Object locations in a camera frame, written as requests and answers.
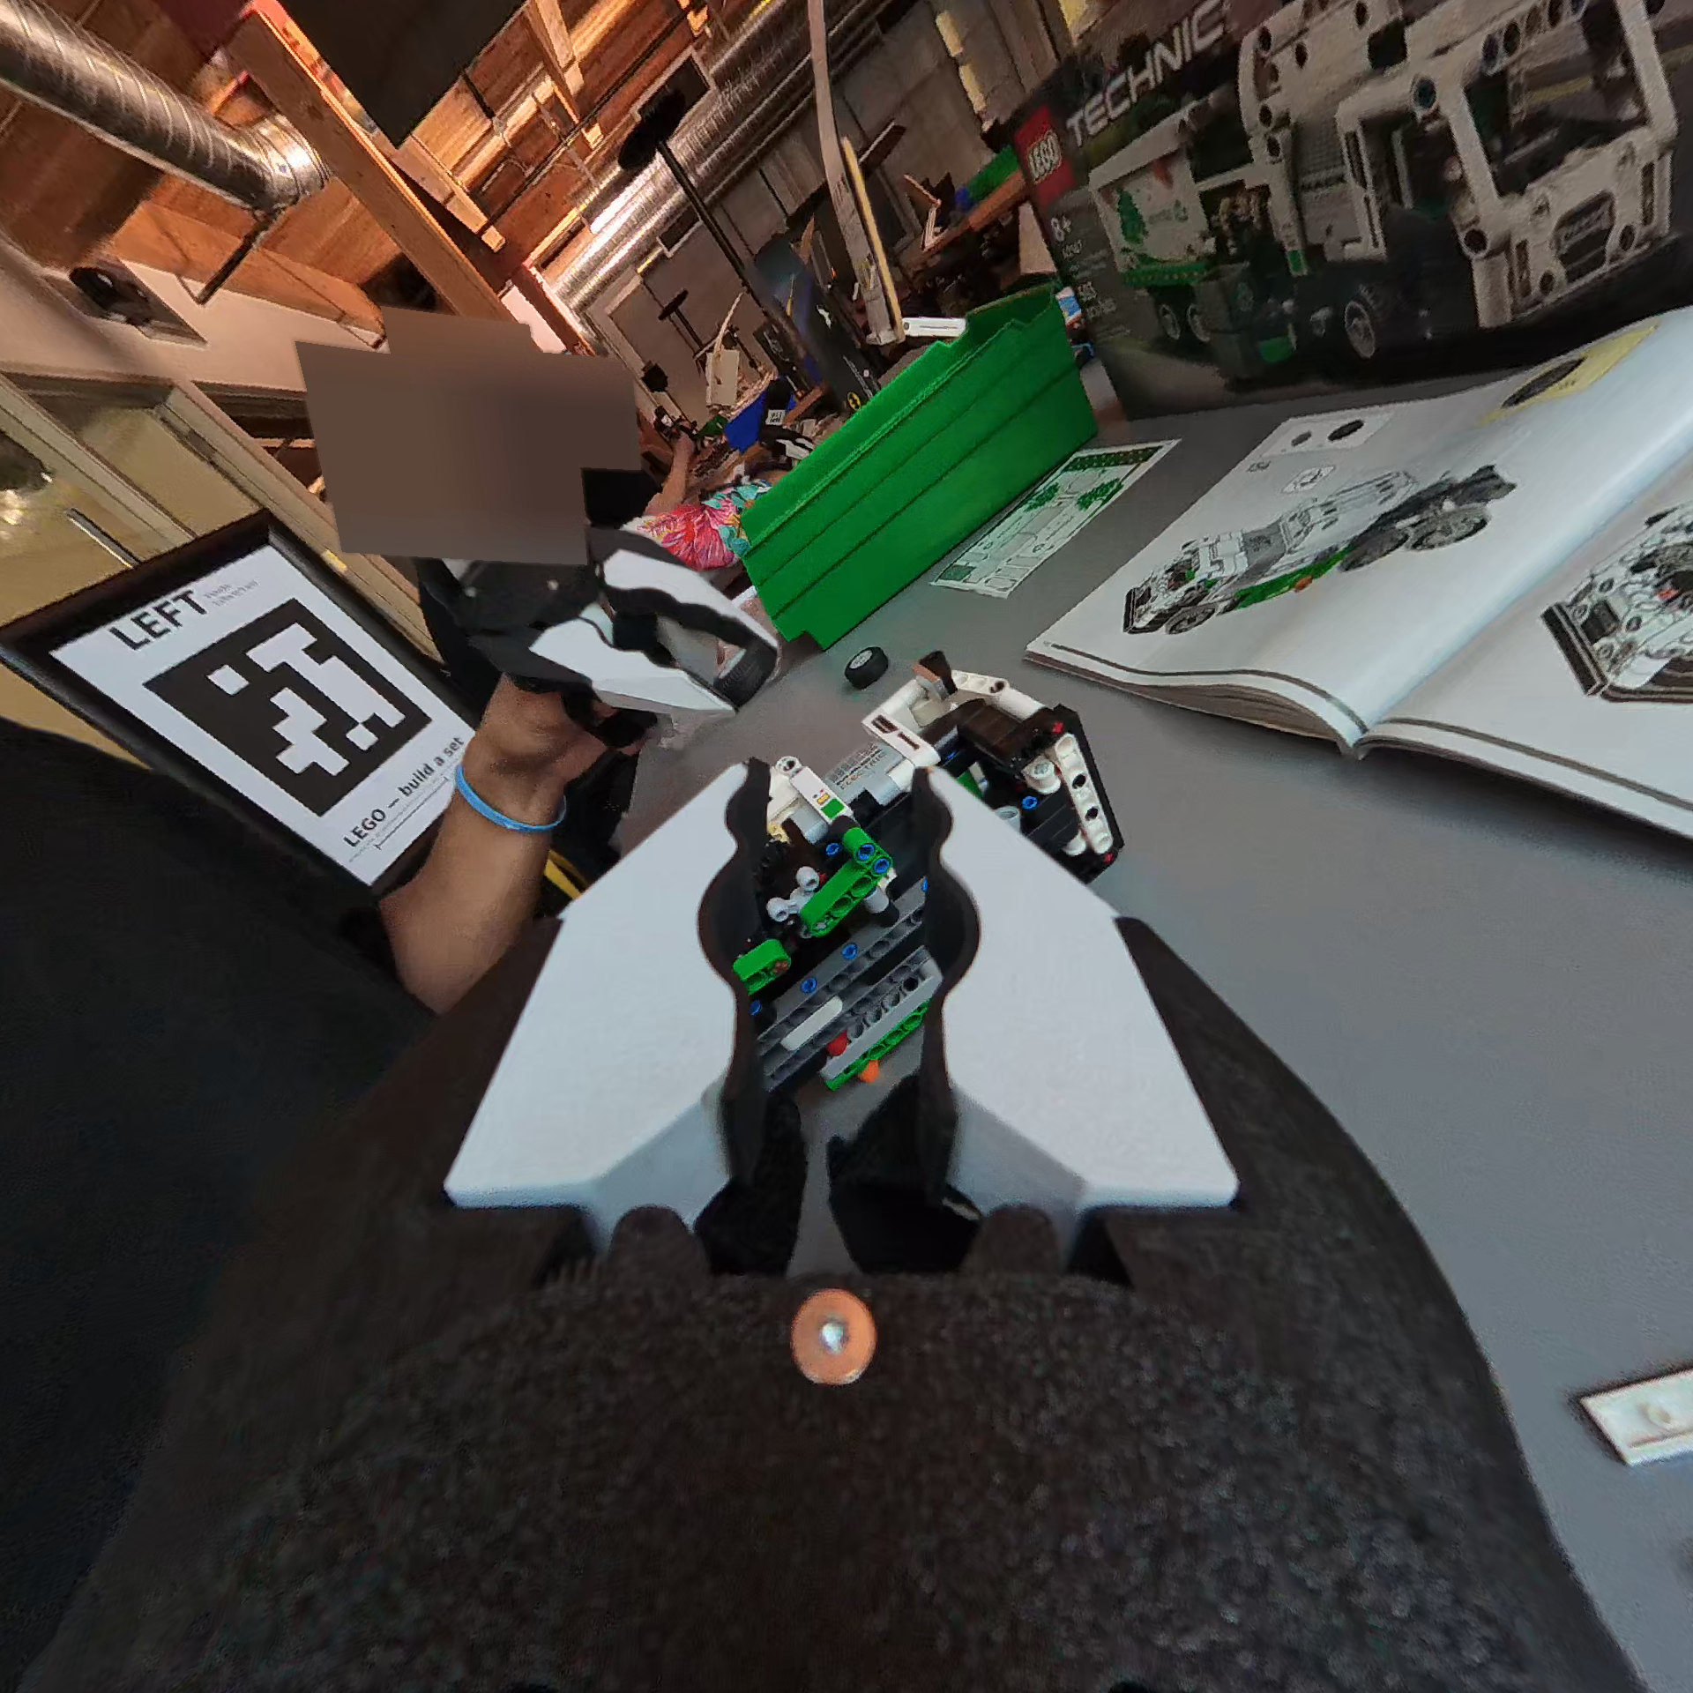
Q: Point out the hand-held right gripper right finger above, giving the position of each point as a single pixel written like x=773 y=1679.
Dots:
x=1070 y=1058

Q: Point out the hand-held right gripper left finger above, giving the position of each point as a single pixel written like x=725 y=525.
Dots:
x=596 y=1058

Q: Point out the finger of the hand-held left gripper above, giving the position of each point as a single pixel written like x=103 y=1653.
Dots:
x=622 y=683
x=688 y=609

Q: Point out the small black lego wheel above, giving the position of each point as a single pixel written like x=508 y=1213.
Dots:
x=748 y=677
x=868 y=666

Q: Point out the lego truck model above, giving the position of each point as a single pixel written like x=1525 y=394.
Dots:
x=1019 y=766

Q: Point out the person's left forearm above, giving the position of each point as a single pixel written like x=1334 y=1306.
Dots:
x=450 y=900

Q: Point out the lego set cardboard box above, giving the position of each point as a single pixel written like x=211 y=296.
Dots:
x=1389 y=199

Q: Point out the person's left hand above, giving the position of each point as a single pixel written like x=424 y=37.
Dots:
x=522 y=749

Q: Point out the blue wristband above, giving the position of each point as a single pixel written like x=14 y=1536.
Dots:
x=511 y=817

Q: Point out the green plastic bin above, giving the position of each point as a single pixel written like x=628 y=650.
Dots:
x=914 y=476

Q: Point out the green white sticker sheet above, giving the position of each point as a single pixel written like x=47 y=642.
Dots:
x=1058 y=517

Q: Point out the black pole stand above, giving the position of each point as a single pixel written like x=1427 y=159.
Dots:
x=701 y=212

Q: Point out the person's dark clothing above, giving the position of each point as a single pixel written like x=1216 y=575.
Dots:
x=132 y=1058

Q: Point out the open instruction booklet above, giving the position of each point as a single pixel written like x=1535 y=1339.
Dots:
x=1429 y=569

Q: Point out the small white flat piece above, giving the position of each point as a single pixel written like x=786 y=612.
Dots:
x=1648 y=1415

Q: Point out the silver ventilation duct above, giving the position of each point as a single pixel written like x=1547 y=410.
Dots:
x=146 y=113

